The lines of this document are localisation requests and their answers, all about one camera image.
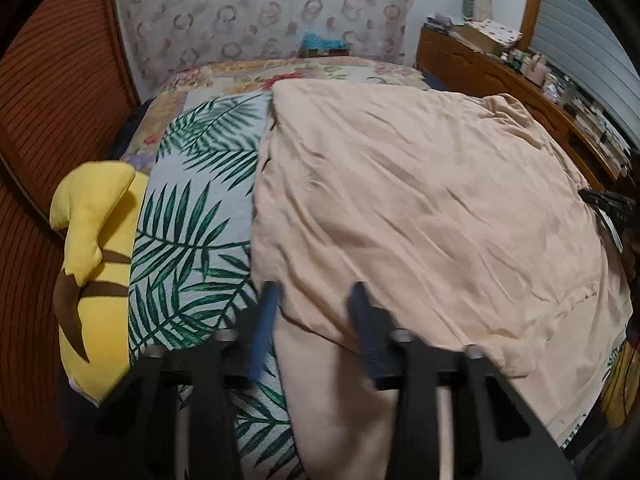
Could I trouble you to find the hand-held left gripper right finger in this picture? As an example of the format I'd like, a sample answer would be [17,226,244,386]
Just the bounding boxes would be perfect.
[348,281,576,480]

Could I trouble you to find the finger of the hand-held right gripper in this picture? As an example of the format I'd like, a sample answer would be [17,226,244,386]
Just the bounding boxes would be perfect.
[580,188,630,212]

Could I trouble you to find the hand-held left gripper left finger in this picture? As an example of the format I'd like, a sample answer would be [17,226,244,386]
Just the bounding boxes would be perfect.
[95,280,283,480]

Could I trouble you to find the beige printed t-shirt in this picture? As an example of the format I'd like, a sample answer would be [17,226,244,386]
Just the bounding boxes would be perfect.
[250,80,633,480]

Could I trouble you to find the palm leaf printed blanket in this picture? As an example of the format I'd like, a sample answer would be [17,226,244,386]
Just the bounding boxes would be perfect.
[127,91,311,480]

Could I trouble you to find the grey window blind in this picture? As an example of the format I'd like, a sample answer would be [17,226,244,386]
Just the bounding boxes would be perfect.
[530,0,640,151]

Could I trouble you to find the wooden sideboard cabinet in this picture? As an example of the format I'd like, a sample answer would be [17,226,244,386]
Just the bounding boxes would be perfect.
[415,26,631,191]

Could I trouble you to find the box with dotted cloth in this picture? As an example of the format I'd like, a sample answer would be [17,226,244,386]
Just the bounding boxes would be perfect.
[470,17,523,46]

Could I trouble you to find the cardboard box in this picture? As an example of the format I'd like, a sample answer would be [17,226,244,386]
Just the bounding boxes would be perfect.
[452,25,506,56]

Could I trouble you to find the yellow plush toy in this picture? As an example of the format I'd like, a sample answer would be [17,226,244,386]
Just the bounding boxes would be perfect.
[49,160,151,406]

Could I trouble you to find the bed with leaf floral cover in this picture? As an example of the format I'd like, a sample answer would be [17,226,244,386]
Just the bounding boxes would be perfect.
[120,57,638,426]

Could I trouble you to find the box with blue cloth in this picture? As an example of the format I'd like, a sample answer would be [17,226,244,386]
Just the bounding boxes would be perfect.
[297,31,351,59]

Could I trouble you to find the wooden louvered wardrobe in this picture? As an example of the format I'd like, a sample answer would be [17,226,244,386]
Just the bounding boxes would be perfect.
[0,0,143,461]

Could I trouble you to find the sheer circle patterned curtain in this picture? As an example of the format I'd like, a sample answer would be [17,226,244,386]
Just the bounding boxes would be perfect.
[112,0,426,93]

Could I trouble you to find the wooden window frame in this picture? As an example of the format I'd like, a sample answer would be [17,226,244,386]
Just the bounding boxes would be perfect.
[520,0,548,46]

